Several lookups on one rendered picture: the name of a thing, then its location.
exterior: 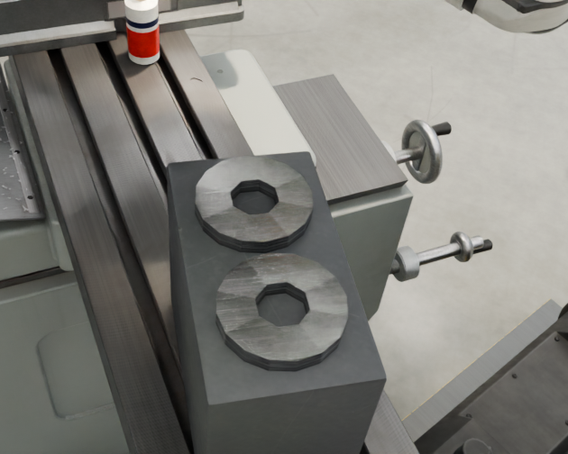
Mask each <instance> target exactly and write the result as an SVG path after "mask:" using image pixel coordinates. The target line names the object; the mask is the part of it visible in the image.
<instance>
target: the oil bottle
mask: <svg viewBox="0 0 568 454"><path fill-rule="evenodd" d="M124 4H125V19H126V30H127V42H128V52H129V58H130V60H131V61H133V62H135V63H137V64H141V65H148V64H151V63H153V62H155V61H157V60H158V59H159V57H160V34H159V13H158V0H124Z"/></svg>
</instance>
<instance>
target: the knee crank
mask: <svg viewBox="0 0 568 454"><path fill-rule="evenodd" d="M492 246H493V245H492V242H491V241H490V240H489V239H486V240H483V239H482V237H481V236H480V235H477V236H474V237H471V238H469V236H468V235H467V234H465V233H464V232H455V233H454V234H453V235H452V236H451V239H450V243H449V244H446V245H443V246H440V247H436V248H433V249H430V250H424V251H421V252H418V253H415V252H414V250H413V249H412V248H410V247H409V246H403V247H399V248H398V249H397V252H396V255H395V258H394V261H393V264H392V267H391V270H390V273H389V274H390V275H393V276H394V278H396V279H397V280H398V281H399V282H404V281H408V280H410V279H413V278H416V277H417V276H418V274H419V269H420V266H423V265H425V264H429V263H432V262H435V261H438V260H441V259H447V258H450V257H455V258H456V259H457V260H458V261H460V262H467V261H469V260H470V259H471V258H472V255H473V254H477V253H481V252H484V251H488V250H491V249H492Z"/></svg>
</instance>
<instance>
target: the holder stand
mask: <svg viewBox="0 0 568 454"><path fill-rule="evenodd" d="M167 188H168V214H169V263H170V288H171V302H172V309H173V315H174V321H175V327H176V333H177V339H178V345H179V356H180V363H181V369H182V375H183V381H184V387H185V393H186V399H187V406H188V417H189V423H190V430H191V435H192V441H193V448H194V453H195V454H360V452H361V449H362V444H363V443H364V440H365V437H366V435H367V432H368V430H369V427H370V425H371V420H372V418H373V415H374V413H375V410H376V408H377V405H378V402H379V400H380V396H381V393H382V391H383V388H384V386H385V384H386V381H387V375H386V372H385V369H384V367H383V364H382V361H381V358H380V353H379V352H378V349H377V346H376V343H375V340H374V338H373V335H372V332H371V327H370V325H369V322H368V319H367V316H366V314H365V312H364V309H363V306H362V301H361V298H360V296H359V293H358V290H357V287H356V285H355V282H354V280H353V275H352V272H351V270H350V267H349V264H348V261H347V258H346V256H345V253H344V248H343V246H342V243H341V241H340V238H339V235H338V232H337V229H336V227H335V224H334V219H333V216H332V214H331V212H330V209H329V206H328V203H327V201H326V198H325V193H324V190H323V188H322V185H321V182H320V179H319V177H318V174H317V172H316V167H315V164H314V161H313V159H312V156H311V154H310V152H309V151H298V152H288V153H277V154H266V155H256V156H241V157H235V158H224V159H204V160H193V161H182V162H172V163H169V164H168V166H167Z"/></svg>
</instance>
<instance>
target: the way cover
mask: <svg viewBox="0 0 568 454"><path fill-rule="evenodd" d="M0 67H1V68H0V130H1V129H2V130H1V131H0V138H2V140H1V141H0V222H5V221H22V220H40V219H46V216H45V212H44V210H43V206H42V203H41V198H40V195H39V191H38V188H37V186H36V185H35V184H36V182H35V179H34V175H33V173H32V167H31V164H30V161H29V158H28V155H27V151H26V148H25V145H24V142H23V136H22V134H21V130H20V127H19V123H18V121H17V118H16V114H15V111H14V106H13V103H12V99H11V96H10V93H9V91H7V90H8V87H7V84H6V81H5V75H4V72H3V69H2V66H1V62H0ZM6 91H7V92H6ZM7 100H9V101H7ZM6 110H8V111H6ZM10 112H13V113H10ZM5 117H7V119H6V118H5ZM2 126H4V128H2ZM5 127H6V128H5ZM8 132H10V133H8ZM4 141H6V142H4ZM21 142H22V144H20V143H21ZM11 148H13V149H12V150H11ZM15 152H17V153H15ZM14 153H15V154H14ZM9 155H13V156H11V157H14V158H15V159H13V158H9V157H10V156H9ZM20 162H22V164H21V163H20ZM3 169H4V170H3ZM5 172H6V174H4V173H5ZM17 172H19V173H17ZM10 176H13V177H10ZM19 179H20V180H22V182H20V181H18V180H19ZM2 186H6V187H7V188H5V187H2ZM9 188H11V190H9ZM26 188H27V190H26ZM32 192H33V193H34V194H35V195H33V194H32ZM1 194H4V195H1ZM8 197H11V198H8ZM15 198H18V199H21V200H17V199H15ZM23 206H24V207H25V208H27V209H29V210H28V211H27V210H25V211H24V208H23ZM6 207H7V208H6ZM4 208H6V209H4Z"/></svg>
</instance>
